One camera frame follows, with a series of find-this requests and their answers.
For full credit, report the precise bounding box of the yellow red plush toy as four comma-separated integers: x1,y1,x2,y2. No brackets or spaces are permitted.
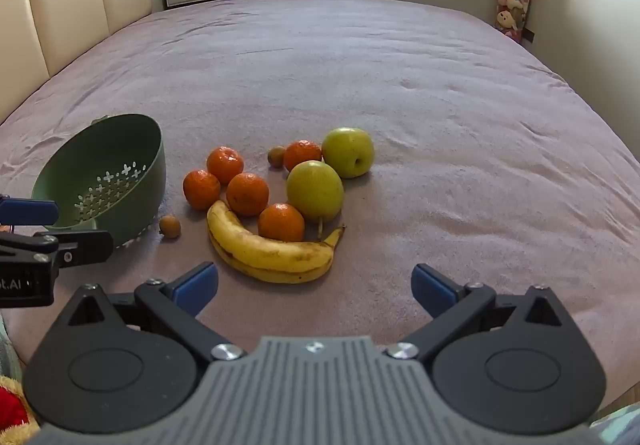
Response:
0,372,38,445

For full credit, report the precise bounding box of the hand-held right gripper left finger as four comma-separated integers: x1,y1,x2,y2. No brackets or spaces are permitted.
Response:
64,261,247,362

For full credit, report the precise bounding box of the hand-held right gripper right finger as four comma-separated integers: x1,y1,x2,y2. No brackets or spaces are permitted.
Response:
387,263,573,362

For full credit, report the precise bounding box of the cream leather headboard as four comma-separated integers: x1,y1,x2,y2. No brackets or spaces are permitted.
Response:
0,0,152,123

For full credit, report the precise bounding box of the orange tangerine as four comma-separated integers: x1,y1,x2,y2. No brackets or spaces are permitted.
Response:
283,140,323,173
182,169,222,210
257,203,306,243
225,172,270,218
206,146,245,186

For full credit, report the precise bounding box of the green colander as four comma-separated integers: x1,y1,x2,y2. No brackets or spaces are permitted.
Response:
31,113,167,251

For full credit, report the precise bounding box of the teal patterned cloth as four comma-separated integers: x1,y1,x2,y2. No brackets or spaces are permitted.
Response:
0,315,23,376

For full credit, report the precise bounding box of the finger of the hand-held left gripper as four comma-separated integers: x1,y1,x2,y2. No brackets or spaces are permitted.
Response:
0,230,114,271
0,194,60,228

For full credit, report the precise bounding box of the light patterned cloth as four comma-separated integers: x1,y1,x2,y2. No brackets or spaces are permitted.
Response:
590,402,640,445

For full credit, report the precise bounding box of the green apple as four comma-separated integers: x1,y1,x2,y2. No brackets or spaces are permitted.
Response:
321,127,375,179
286,160,345,242

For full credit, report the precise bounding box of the yellow banana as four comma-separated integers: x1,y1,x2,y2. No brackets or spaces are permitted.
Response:
206,200,347,285

